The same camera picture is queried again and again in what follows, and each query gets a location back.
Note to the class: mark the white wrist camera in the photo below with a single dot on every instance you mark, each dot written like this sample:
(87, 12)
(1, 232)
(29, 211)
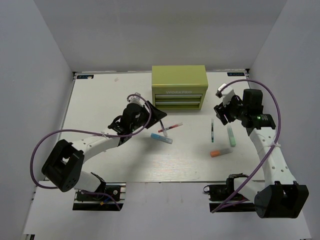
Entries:
(135, 98)
(225, 93)

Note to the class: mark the green metal drawer chest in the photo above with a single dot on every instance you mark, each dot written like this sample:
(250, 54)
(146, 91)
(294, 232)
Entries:
(178, 87)

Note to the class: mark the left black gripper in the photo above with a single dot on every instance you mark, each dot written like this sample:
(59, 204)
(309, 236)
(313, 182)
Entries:
(156, 114)

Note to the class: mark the orange highlighter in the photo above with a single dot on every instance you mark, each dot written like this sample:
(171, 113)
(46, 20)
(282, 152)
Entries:
(220, 152)

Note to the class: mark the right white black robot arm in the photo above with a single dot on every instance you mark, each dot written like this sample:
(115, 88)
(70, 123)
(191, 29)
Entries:
(281, 196)

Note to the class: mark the left blue corner label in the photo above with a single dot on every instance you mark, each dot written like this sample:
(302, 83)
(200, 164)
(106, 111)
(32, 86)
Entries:
(86, 76)

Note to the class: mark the blue highlighter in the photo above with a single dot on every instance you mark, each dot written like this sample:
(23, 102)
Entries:
(161, 138)

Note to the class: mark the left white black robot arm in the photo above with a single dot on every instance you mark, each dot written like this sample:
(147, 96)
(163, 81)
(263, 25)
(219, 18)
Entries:
(64, 165)

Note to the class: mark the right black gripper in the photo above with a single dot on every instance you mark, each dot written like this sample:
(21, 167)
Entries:
(221, 110)

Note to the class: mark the green highlighter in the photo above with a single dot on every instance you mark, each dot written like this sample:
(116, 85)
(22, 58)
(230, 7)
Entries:
(231, 137)

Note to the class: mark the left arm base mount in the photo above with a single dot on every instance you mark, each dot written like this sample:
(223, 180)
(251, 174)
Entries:
(112, 199)

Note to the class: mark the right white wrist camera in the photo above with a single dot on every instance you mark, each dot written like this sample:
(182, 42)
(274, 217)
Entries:
(225, 93)

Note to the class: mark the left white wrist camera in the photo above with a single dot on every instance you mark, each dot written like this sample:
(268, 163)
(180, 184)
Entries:
(135, 98)

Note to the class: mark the right blue corner label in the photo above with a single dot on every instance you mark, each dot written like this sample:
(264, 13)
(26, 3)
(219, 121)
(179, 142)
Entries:
(235, 74)

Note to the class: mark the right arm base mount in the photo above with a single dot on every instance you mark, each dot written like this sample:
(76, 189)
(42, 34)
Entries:
(218, 192)

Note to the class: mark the blue corner label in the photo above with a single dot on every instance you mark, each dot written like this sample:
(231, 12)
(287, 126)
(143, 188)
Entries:
(235, 74)
(86, 76)

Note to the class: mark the red gel pen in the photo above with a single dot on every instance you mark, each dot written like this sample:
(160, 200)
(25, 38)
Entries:
(170, 127)

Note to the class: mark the green gel pen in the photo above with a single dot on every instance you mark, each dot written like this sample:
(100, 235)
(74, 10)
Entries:
(212, 130)

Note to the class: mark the purple clear pen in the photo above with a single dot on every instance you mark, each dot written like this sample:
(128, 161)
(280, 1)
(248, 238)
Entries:
(164, 131)

